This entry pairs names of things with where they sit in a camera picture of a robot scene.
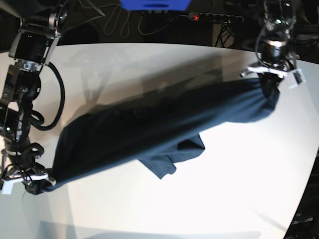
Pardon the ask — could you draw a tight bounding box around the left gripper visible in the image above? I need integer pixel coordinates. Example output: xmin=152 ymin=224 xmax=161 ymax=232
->
xmin=240 ymin=53 xmax=298 ymax=86

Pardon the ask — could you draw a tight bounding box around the blue plastic bin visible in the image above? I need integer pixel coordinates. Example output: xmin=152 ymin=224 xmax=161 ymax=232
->
xmin=120 ymin=0 xmax=191 ymax=11

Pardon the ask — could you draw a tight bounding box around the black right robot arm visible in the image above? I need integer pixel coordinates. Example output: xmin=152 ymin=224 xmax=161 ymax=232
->
xmin=0 ymin=0 xmax=68 ymax=195

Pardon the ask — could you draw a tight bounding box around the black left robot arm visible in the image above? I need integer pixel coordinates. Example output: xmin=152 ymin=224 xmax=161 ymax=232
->
xmin=240 ymin=0 xmax=304 ymax=89

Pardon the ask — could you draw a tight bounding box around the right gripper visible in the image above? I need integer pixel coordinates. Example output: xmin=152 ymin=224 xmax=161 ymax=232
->
xmin=0 ymin=141 xmax=52 ymax=192

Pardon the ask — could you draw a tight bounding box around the dark navy t-shirt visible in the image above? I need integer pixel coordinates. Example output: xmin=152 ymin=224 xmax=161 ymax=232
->
xmin=32 ymin=78 xmax=280 ymax=196

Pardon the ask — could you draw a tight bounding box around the black device with label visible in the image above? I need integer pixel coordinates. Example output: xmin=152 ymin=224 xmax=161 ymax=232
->
xmin=284 ymin=214 xmax=319 ymax=239

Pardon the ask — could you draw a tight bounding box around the black power strip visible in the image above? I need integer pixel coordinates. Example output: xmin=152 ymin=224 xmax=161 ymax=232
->
xmin=188 ymin=12 xmax=244 ymax=24

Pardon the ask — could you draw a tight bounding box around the grey looped cable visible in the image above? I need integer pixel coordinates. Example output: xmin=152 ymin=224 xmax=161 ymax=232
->
xmin=103 ymin=4 xmax=175 ymax=37

